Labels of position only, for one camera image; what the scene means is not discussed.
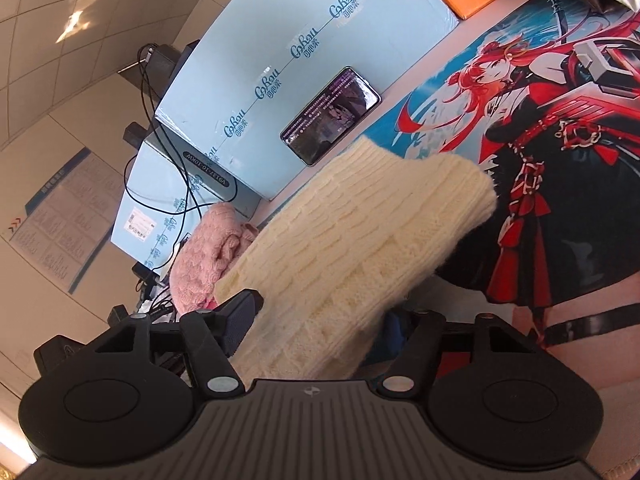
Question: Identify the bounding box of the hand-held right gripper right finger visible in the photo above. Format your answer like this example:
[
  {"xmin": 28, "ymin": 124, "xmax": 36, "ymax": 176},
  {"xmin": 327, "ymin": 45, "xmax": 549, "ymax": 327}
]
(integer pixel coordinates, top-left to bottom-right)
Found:
[{"xmin": 379, "ymin": 310, "xmax": 547, "ymax": 398}]

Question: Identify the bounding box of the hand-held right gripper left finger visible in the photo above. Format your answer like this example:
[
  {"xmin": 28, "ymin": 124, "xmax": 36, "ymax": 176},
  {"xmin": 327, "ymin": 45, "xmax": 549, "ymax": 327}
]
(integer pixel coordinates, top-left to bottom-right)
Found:
[{"xmin": 87, "ymin": 289, "xmax": 264, "ymax": 402}]

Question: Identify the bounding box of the cream knitted sweater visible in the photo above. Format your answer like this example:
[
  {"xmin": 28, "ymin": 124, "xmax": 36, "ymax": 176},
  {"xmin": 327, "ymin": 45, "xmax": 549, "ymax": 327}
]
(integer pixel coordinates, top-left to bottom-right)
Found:
[{"xmin": 215, "ymin": 135, "xmax": 499, "ymax": 382}]

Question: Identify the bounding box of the pink knitted sweater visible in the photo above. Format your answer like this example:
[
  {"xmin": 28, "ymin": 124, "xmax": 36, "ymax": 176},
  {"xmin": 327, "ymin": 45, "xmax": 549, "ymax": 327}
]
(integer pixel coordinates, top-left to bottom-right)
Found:
[{"xmin": 170, "ymin": 203, "xmax": 260, "ymax": 314}]

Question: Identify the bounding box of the small light blue carton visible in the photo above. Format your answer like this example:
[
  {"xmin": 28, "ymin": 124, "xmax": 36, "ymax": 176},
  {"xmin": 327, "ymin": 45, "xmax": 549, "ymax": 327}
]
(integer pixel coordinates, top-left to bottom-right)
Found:
[{"xmin": 110, "ymin": 137, "xmax": 262, "ymax": 275}]

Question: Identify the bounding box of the small black box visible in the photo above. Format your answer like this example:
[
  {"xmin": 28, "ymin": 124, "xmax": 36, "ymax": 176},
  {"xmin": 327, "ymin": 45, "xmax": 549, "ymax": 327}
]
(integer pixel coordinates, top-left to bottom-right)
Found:
[{"xmin": 123, "ymin": 122, "xmax": 147, "ymax": 150}]

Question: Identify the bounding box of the black smartphone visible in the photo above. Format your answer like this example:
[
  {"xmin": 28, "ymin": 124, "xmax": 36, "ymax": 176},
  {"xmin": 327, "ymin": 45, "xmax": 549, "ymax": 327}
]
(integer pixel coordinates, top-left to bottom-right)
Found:
[{"xmin": 279, "ymin": 66, "xmax": 382, "ymax": 167}]

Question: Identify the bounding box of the printed table mat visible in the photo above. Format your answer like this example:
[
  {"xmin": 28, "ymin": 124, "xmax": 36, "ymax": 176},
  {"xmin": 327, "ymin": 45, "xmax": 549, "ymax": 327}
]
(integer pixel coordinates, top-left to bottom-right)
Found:
[{"xmin": 350, "ymin": 0, "xmax": 640, "ymax": 480}]

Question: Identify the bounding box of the black power adapter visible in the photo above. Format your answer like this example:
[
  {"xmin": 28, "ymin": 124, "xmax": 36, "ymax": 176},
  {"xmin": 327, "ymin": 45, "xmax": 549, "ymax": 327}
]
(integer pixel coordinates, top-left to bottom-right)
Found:
[{"xmin": 149, "ymin": 44, "xmax": 184, "ymax": 87}]

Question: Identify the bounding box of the large light blue carton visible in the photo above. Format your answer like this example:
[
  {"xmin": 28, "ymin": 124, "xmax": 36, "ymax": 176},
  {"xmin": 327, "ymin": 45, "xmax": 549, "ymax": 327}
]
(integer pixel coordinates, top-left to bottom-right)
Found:
[{"xmin": 154, "ymin": 0, "xmax": 461, "ymax": 203}]

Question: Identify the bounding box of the wall notice board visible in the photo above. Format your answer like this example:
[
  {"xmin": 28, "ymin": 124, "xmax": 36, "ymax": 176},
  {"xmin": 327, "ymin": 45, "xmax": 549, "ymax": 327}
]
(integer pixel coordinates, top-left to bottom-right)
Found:
[{"xmin": 2, "ymin": 147, "xmax": 126, "ymax": 297}]

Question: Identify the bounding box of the black cable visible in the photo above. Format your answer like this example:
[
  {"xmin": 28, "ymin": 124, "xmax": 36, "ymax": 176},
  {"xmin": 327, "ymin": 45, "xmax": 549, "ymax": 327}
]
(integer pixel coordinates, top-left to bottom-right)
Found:
[{"xmin": 122, "ymin": 45, "xmax": 241, "ymax": 281}]

